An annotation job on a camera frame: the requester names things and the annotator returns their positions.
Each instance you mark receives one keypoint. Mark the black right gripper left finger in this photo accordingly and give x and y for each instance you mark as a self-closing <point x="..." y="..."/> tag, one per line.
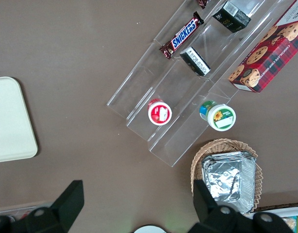
<point x="66" y="201"/>

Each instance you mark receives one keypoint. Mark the black tea box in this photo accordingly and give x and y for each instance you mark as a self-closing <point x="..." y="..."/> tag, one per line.
<point x="195" y="61"/>
<point x="232" y="17"/>

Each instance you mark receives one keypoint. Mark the white plastic snack bin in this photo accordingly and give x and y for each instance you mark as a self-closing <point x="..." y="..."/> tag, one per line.
<point x="285" y="213"/>

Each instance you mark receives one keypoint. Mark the clear acrylic bottle rack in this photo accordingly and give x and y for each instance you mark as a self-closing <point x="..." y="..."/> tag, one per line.
<point x="7" y="211"/>

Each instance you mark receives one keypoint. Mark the red lid yogurt cup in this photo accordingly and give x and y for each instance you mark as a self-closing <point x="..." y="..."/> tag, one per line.
<point x="159" y="113"/>

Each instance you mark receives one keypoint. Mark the cream plastic tray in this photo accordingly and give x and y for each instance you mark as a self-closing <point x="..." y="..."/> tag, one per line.
<point x="10" y="121"/>

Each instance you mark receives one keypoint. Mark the silver foil food pack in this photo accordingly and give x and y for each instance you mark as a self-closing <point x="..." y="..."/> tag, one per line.
<point x="226" y="174"/>

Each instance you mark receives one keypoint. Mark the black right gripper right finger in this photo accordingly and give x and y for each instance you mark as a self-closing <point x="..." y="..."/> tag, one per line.
<point x="207" y="206"/>

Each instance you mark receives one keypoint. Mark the green lid sunflower cup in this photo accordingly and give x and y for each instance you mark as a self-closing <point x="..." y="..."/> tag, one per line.
<point x="221" y="117"/>

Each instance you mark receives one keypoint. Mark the clear acrylic stepped stand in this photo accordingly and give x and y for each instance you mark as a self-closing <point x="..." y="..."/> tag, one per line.
<point x="163" y="97"/>

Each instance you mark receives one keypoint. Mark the light wicker basket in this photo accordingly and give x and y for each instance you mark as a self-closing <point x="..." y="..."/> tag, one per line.
<point x="212" y="145"/>

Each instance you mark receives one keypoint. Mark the red tartan cookie box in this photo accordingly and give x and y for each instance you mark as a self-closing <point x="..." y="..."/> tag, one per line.
<point x="272" y="53"/>

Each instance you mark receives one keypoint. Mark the Snickers chocolate bar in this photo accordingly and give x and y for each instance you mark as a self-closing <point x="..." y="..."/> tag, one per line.
<point x="201" y="3"/>
<point x="184" y="36"/>

